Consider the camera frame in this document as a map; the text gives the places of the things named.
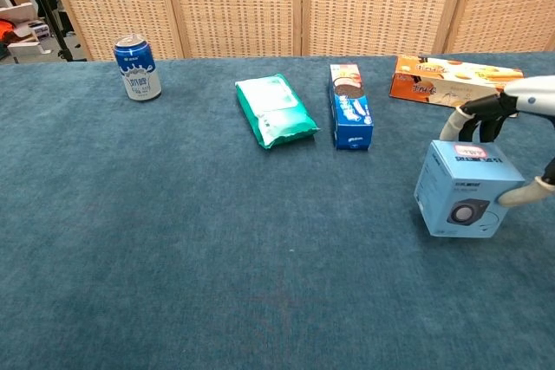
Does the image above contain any right robot hand black silver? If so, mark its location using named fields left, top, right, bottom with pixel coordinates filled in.
left=439, top=75, right=555, bottom=209

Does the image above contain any small light blue box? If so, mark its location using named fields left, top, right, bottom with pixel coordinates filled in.
left=413, top=139, right=527, bottom=239

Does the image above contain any orange biscuit box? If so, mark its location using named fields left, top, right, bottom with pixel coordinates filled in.
left=388, top=54, right=526, bottom=119

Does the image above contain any long blue cookie box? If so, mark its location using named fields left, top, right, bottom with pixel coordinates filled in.
left=328, top=63, right=375, bottom=152

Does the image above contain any woven wood screen panel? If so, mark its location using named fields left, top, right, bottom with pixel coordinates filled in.
left=40, top=0, right=184, bottom=62
left=300, top=0, right=472, bottom=57
left=441, top=0, right=555, bottom=55
left=161, top=0, right=304, bottom=60

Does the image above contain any green wet wipes pack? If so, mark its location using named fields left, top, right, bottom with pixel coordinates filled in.
left=234, top=73, right=322, bottom=152

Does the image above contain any blue felt table cover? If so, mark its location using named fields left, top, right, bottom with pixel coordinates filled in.
left=0, top=50, right=555, bottom=370

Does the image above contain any blue white drink can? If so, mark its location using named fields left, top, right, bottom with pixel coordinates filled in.
left=113, top=34, right=163, bottom=103

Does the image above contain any black tripod stand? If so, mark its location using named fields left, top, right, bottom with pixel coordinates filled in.
left=16, top=0, right=75, bottom=62

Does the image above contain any orange cloth item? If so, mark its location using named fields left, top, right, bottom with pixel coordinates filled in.
left=0, top=17, right=19, bottom=45

